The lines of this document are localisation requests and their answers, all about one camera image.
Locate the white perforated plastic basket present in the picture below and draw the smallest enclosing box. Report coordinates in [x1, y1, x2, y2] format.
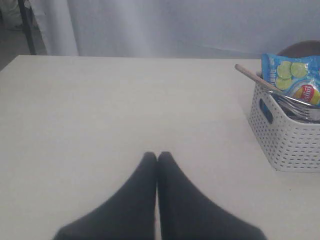
[248, 84, 320, 173]

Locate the wooden chopstick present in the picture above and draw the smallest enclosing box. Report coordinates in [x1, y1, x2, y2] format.
[234, 63, 313, 107]

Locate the blue chips bag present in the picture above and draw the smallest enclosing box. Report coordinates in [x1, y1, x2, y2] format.
[261, 53, 320, 106]

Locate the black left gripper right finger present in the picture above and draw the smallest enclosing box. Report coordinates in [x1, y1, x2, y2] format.
[157, 152, 266, 240]

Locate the black metal frame leg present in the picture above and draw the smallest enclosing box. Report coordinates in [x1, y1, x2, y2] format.
[17, 0, 37, 55]

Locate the silver metal fork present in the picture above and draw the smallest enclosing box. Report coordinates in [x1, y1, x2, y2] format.
[275, 96, 320, 123]

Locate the brown wooden plate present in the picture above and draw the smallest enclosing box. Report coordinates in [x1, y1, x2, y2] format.
[277, 40, 320, 58]

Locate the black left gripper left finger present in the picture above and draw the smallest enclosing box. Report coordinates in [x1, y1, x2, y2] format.
[55, 152, 157, 240]

